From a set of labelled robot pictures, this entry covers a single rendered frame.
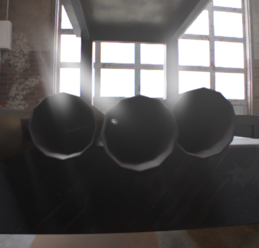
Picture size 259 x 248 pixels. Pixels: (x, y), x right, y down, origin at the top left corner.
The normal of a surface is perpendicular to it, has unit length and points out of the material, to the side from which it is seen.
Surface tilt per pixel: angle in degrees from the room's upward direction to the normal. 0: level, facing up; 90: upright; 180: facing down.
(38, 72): 90
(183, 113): 105
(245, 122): 90
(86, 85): 90
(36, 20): 90
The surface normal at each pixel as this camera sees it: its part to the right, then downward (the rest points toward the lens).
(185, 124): -0.96, -0.26
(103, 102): 0.08, -0.01
